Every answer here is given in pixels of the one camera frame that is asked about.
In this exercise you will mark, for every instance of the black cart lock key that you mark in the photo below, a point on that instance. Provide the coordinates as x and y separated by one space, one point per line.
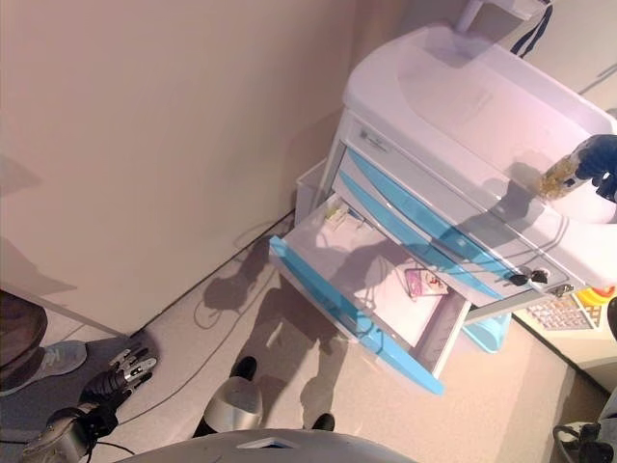
540 276
520 280

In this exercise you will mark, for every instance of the white pole shelf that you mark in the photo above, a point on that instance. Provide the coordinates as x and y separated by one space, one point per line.
506 7

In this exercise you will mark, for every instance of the robot right leg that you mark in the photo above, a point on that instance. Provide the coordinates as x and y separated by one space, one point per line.
324 422

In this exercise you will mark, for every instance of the white pole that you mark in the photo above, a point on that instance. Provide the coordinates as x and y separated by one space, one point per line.
467 17

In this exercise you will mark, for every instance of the pink medicine box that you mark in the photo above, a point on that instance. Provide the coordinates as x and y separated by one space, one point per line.
426 284

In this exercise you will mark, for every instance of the light grey sneaker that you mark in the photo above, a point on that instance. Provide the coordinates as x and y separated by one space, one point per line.
58 359

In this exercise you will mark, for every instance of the clear bottle yellow capsules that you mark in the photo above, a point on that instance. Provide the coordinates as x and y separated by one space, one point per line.
554 181

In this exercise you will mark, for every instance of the teal front cart drawer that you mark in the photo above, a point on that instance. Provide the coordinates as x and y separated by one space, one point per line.
349 185
337 306
366 169

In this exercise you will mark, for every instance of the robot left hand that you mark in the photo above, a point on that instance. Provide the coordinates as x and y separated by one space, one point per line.
108 386

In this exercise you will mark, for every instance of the white side bin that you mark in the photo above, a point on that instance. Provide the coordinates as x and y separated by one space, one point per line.
308 193

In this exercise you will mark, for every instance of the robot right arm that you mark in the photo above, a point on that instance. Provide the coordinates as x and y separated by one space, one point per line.
590 436

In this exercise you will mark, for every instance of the white medical cart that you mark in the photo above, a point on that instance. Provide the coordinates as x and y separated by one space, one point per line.
482 120

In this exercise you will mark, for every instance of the white mesh side basket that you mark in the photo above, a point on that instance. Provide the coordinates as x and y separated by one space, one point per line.
554 313

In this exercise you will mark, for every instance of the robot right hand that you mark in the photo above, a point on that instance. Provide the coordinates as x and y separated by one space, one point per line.
598 159

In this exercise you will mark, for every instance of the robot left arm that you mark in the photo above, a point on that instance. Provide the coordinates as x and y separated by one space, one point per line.
62 434

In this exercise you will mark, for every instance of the yellow red container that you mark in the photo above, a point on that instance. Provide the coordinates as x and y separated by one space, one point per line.
602 294

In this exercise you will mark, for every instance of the silver cart side latch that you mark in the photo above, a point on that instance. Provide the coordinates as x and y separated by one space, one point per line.
564 291

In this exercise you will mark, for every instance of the robot grey torso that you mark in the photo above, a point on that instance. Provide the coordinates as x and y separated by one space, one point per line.
313 448

